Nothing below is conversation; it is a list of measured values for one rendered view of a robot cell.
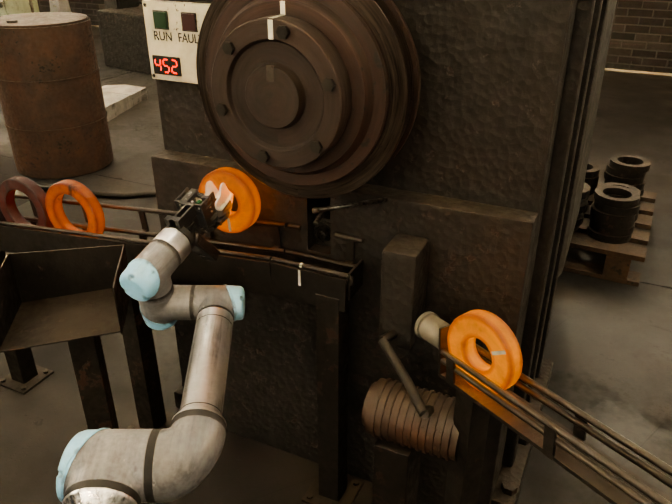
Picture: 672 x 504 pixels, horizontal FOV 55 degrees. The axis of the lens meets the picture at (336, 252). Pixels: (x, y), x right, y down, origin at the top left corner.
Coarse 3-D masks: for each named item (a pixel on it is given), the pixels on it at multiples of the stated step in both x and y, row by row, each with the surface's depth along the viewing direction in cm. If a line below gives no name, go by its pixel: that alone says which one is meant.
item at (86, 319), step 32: (32, 256) 151; (64, 256) 152; (96, 256) 154; (0, 288) 143; (32, 288) 155; (64, 288) 156; (96, 288) 158; (0, 320) 141; (32, 320) 148; (64, 320) 147; (96, 320) 146; (0, 352) 139; (96, 352) 151; (96, 384) 155; (96, 416) 159
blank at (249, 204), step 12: (228, 168) 148; (204, 180) 150; (216, 180) 148; (228, 180) 147; (240, 180) 146; (204, 192) 151; (240, 192) 147; (252, 192) 147; (240, 204) 148; (252, 204) 147; (240, 216) 150; (252, 216) 148; (228, 228) 153; (240, 228) 151
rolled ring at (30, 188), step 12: (12, 180) 179; (24, 180) 179; (0, 192) 184; (12, 192) 185; (24, 192) 179; (36, 192) 178; (0, 204) 186; (12, 204) 187; (36, 204) 179; (12, 216) 187
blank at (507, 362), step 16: (464, 320) 118; (480, 320) 115; (496, 320) 114; (448, 336) 123; (464, 336) 119; (480, 336) 116; (496, 336) 113; (512, 336) 113; (464, 352) 121; (496, 352) 114; (512, 352) 112; (480, 368) 119; (496, 368) 115; (512, 368) 112; (512, 384) 115
